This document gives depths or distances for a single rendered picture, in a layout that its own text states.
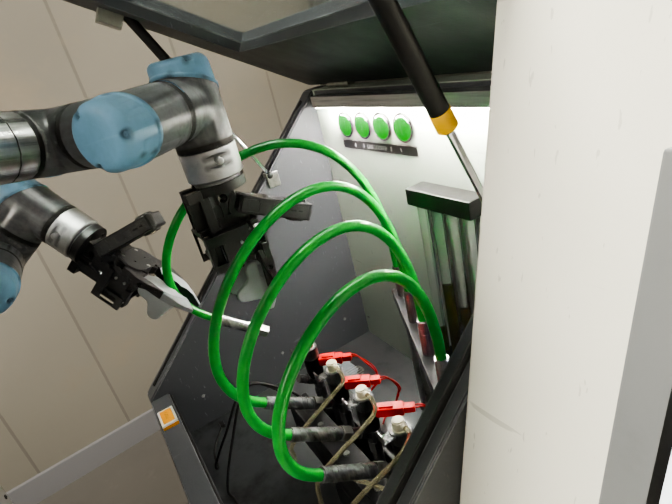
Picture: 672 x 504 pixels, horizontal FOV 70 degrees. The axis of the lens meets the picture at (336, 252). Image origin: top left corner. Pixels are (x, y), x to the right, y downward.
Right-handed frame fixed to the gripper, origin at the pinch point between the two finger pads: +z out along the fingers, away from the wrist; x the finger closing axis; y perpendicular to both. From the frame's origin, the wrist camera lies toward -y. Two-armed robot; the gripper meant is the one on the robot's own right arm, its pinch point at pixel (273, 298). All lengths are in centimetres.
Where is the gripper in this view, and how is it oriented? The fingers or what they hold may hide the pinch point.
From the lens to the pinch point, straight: 73.8
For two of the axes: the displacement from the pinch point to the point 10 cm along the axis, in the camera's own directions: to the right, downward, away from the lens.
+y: -8.3, 4.0, -4.0
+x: 5.1, 2.5, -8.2
